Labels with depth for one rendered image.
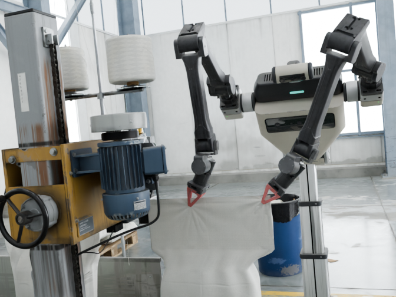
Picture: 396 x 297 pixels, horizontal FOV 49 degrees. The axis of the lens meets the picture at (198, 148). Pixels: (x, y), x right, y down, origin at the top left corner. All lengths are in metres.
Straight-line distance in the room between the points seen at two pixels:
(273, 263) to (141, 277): 1.89
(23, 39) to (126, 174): 0.52
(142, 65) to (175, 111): 8.79
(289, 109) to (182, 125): 8.37
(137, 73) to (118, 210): 0.46
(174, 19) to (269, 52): 2.35
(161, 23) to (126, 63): 9.15
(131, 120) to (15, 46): 0.43
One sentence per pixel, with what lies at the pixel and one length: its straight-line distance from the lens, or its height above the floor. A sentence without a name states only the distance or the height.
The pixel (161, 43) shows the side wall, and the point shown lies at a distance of 10.54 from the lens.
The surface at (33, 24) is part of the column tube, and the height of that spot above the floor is 1.71.
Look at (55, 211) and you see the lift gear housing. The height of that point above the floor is 1.14.
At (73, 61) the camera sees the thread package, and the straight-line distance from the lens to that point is 1.66.
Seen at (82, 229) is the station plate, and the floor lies 1.06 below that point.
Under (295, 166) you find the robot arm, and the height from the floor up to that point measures 1.19.
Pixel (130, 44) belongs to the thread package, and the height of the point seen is 1.65.
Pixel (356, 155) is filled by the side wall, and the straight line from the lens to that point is 9.63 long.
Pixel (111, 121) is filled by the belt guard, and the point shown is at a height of 1.39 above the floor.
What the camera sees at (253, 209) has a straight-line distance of 1.64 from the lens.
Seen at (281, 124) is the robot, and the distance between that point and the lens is 1.97.
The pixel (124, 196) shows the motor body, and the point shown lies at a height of 1.16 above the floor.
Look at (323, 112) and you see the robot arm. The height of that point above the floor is 1.36.
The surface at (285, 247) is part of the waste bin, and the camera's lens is 3.89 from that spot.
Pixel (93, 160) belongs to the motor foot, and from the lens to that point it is 1.43.
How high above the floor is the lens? 1.36
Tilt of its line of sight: 3 degrees down
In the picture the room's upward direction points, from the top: 5 degrees counter-clockwise
